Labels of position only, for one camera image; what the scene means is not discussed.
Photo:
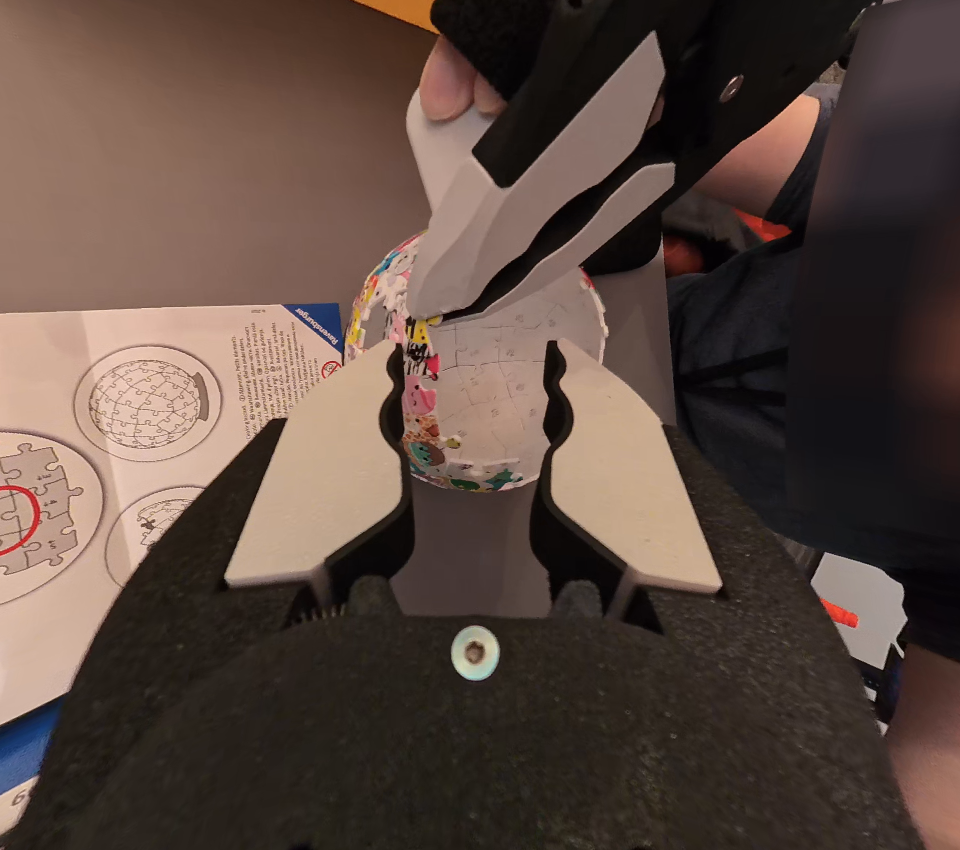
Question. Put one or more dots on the printed puzzle box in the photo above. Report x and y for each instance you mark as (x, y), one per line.
(22, 760)

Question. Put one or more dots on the person's right forearm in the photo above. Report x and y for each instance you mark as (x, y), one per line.
(765, 144)

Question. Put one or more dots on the person's leg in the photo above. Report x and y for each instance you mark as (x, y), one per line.
(926, 752)

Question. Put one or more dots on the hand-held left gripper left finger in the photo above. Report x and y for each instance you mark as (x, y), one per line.
(322, 482)

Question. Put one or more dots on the colourful puzzle ball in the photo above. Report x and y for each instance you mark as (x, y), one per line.
(495, 385)

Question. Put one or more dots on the person's right hand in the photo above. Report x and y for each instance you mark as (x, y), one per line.
(454, 84)

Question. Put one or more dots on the white instruction sheet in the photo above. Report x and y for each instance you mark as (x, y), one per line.
(150, 340)

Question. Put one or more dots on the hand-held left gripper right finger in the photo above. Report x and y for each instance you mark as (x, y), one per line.
(622, 490)

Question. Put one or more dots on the person's shoe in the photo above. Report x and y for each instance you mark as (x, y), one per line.
(855, 610)

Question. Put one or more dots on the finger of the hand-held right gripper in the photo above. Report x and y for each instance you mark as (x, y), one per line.
(615, 212)
(480, 227)

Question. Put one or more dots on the person's dark shirt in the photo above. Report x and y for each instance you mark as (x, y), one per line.
(735, 377)

